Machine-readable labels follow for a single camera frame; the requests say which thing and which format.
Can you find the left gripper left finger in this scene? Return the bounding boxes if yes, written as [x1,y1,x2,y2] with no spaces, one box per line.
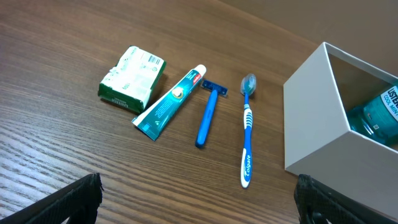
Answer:
[1,173,103,224]

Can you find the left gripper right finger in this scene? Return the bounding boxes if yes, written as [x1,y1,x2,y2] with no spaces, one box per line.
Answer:
[294,174,397,224]

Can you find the blue mouthwash bottle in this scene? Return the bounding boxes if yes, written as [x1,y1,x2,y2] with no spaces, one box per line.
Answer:
[347,81,397,146]

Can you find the teal white toothpaste tube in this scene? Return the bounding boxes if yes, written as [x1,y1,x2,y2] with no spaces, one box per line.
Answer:
[132,64,206,141]

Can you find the green white soap bar pack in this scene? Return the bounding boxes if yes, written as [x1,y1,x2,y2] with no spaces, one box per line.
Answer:
[98,45,167,114]

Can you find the blue disposable razor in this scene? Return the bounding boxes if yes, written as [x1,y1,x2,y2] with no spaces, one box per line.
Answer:
[195,80,228,148]

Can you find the white open cardboard box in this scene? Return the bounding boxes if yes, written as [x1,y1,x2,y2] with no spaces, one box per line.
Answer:
[284,42,397,217]

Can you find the blue white toothbrush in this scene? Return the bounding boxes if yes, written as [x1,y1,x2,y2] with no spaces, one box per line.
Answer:
[240,73,256,189]

